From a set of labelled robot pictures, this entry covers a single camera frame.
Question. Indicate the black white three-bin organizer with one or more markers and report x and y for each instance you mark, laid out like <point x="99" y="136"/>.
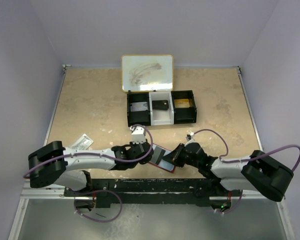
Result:
<point x="152" y="117"/>

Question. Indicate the dark grey credit card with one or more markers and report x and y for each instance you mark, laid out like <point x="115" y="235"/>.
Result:
<point x="162" y="105"/>

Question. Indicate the gold credit card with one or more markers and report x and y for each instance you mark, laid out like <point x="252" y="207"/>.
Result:
<point x="182" y="103"/>

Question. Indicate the small whiteboard with stand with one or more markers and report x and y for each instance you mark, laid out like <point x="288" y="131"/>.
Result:
<point x="147" y="72"/>

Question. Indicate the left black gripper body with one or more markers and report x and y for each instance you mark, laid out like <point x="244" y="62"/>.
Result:
<point x="132" y="145"/>

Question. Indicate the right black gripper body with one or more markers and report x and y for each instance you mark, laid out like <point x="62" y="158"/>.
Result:
<point x="185" y="159"/>

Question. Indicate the silver credit card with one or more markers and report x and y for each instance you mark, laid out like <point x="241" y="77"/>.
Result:
<point x="139" y="106"/>

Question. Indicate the red card holder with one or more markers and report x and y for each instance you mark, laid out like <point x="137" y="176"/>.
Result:
<point x="164" y="165"/>

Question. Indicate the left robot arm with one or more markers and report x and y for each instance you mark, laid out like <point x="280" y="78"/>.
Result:
<point x="56" y="164"/>

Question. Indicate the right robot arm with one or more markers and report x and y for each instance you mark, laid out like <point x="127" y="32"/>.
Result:
<point x="256" y="172"/>

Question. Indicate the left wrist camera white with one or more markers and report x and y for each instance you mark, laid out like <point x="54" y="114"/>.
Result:
<point x="138" y="134"/>

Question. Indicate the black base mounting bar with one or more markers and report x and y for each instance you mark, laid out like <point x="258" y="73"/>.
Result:
<point x="193" y="191"/>

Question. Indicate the silver foil packet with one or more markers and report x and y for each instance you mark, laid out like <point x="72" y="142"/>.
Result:
<point x="82" y="143"/>

